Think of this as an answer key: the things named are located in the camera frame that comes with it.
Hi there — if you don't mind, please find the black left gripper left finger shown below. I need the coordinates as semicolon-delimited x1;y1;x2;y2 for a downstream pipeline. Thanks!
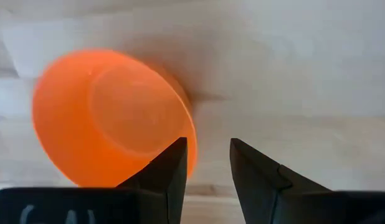
116;137;189;224

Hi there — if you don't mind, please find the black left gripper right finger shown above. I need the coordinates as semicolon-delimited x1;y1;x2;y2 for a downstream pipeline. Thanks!
229;138;335;224

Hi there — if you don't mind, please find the orange plastic mini bowl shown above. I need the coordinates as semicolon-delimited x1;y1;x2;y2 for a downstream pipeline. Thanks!
32;48;199;189

